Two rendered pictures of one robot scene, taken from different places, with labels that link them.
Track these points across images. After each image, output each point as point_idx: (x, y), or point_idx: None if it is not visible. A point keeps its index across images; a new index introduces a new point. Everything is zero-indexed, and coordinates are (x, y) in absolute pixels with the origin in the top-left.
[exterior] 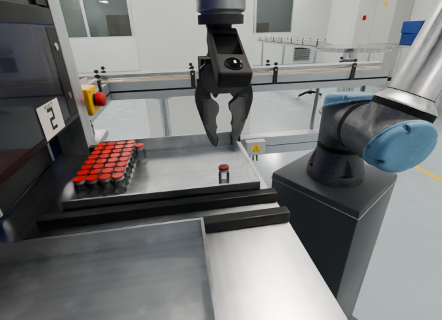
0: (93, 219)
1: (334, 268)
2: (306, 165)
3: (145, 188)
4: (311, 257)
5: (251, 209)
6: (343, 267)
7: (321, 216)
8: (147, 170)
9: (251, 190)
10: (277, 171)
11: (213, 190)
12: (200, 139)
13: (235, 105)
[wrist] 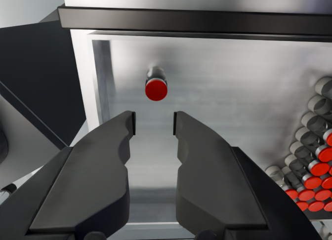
0: None
1: (29, 33)
2: (5, 161)
3: (285, 97)
4: (54, 57)
5: None
6: (17, 26)
7: (13, 72)
8: (270, 147)
9: (109, 27)
10: (55, 154)
11: (186, 36)
12: (172, 213)
13: (97, 189)
